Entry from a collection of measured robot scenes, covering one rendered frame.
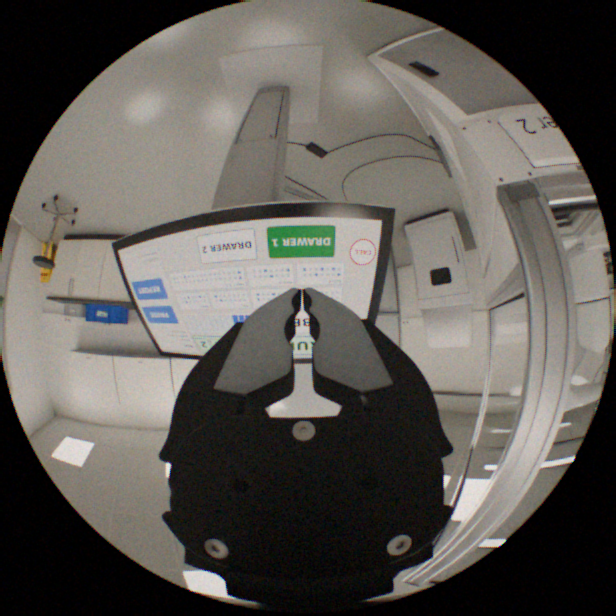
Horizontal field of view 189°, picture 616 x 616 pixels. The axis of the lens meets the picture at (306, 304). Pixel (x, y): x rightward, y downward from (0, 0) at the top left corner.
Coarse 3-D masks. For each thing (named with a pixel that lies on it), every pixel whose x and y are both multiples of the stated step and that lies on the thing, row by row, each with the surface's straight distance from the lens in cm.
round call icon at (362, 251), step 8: (352, 240) 27; (360, 240) 28; (368, 240) 28; (376, 240) 28; (352, 248) 28; (360, 248) 28; (368, 248) 28; (376, 248) 29; (352, 256) 28; (360, 256) 28; (368, 256) 29; (352, 264) 28; (360, 264) 29; (368, 264) 29
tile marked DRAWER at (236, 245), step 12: (252, 228) 27; (204, 240) 30; (216, 240) 29; (228, 240) 28; (240, 240) 28; (252, 240) 27; (204, 252) 30; (216, 252) 29; (228, 252) 29; (240, 252) 28; (252, 252) 28; (204, 264) 31
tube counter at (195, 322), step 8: (192, 320) 39; (200, 320) 38; (208, 320) 37; (216, 320) 36; (224, 320) 35; (232, 320) 35; (240, 320) 34; (192, 328) 40; (200, 328) 39; (208, 328) 38; (216, 328) 37; (224, 328) 37
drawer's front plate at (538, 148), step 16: (528, 112) 47; (544, 112) 50; (512, 128) 41; (528, 128) 43; (528, 144) 39; (544, 144) 41; (560, 144) 43; (544, 160) 38; (560, 160) 41; (576, 160) 44
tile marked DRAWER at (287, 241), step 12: (276, 228) 26; (288, 228) 26; (300, 228) 26; (312, 228) 26; (324, 228) 26; (276, 240) 26; (288, 240) 26; (300, 240) 26; (312, 240) 26; (324, 240) 26; (276, 252) 27; (288, 252) 27; (300, 252) 27; (312, 252) 27; (324, 252) 27
